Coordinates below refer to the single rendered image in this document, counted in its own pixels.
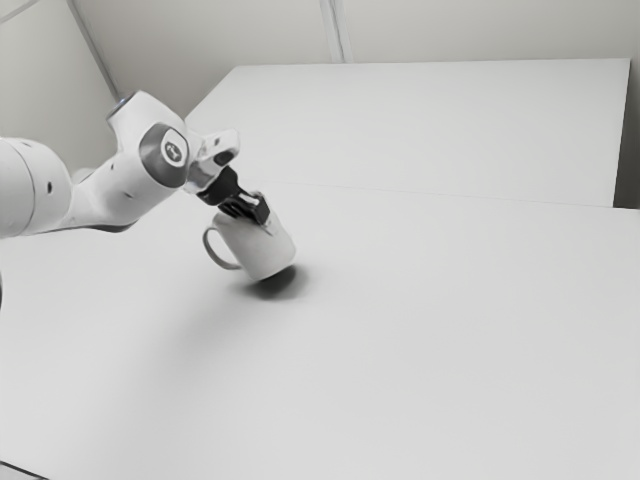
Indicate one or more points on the white ceramic mug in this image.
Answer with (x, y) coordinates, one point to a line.
(257, 247)

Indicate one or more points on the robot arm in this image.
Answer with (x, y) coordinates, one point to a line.
(125, 170)

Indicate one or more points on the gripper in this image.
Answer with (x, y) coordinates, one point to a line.
(223, 189)

